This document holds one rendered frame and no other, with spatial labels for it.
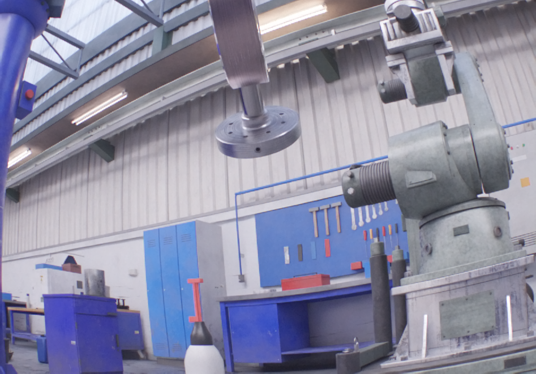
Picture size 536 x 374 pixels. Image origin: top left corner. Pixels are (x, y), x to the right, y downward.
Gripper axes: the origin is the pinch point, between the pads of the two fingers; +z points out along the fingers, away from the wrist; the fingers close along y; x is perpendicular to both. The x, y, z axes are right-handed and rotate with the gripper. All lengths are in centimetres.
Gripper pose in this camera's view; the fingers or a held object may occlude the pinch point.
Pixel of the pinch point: (430, 87)
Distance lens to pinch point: 157.8
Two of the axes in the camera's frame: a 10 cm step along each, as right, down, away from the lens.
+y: -8.7, 2.2, 4.4
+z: 0.8, 9.5, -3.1
